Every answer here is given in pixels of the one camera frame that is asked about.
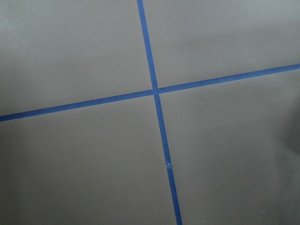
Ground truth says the blue tape strip lengthwise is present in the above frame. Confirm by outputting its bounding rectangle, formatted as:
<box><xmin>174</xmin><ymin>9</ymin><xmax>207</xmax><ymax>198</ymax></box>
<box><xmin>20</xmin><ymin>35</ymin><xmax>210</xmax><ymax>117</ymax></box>
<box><xmin>137</xmin><ymin>0</ymin><xmax>183</xmax><ymax>225</ymax></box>

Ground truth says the blue tape strip crosswise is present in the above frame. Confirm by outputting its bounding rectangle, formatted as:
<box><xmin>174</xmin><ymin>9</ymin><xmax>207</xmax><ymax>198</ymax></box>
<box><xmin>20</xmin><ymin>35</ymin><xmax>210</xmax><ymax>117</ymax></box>
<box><xmin>0</xmin><ymin>64</ymin><xmax>300</xmax><ymax>122</ymax></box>

